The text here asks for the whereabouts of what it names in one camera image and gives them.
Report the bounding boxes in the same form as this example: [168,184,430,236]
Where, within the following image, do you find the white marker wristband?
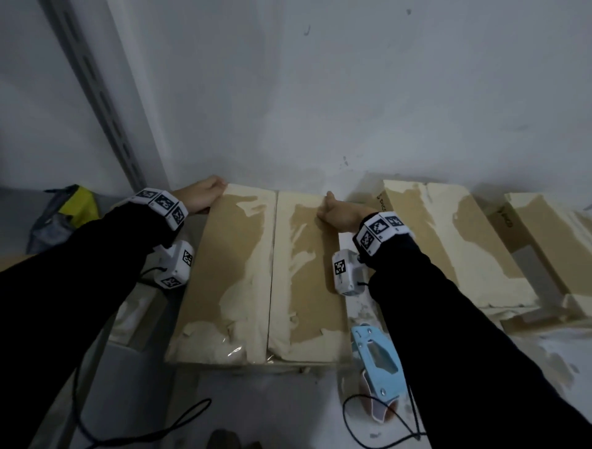
[111,187,189,231]
[353,211,415,258]

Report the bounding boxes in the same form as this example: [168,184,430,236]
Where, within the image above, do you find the light blue tape dispenser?
[350,324,409,424]

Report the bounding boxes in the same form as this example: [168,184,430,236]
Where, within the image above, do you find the taped brown cardboard box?
[486,192,592,321]
[164,183,353,367]
[370,179,542,311]

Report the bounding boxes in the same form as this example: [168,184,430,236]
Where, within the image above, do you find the blue and yellow bag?
[25,184,101,256]

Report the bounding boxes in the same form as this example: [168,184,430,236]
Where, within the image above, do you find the person's left forearm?
[0,200,186,449]

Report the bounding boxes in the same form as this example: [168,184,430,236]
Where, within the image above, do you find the person's right forearm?
[355,231,592,449]

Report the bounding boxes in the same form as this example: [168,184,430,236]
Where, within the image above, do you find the person's right hand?
[316,191,378,234]

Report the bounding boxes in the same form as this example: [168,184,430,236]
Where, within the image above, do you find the person's left hand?
[173,175,228,216]

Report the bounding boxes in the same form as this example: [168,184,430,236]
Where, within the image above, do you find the black cable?
[342,385,427,449]
[71,361,213,449]

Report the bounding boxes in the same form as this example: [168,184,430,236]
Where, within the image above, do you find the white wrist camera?
[152,240,195,290]
[331,249,370,297]

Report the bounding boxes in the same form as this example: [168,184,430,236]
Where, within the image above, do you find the grey slotted metal rail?
[39,0,150,193]

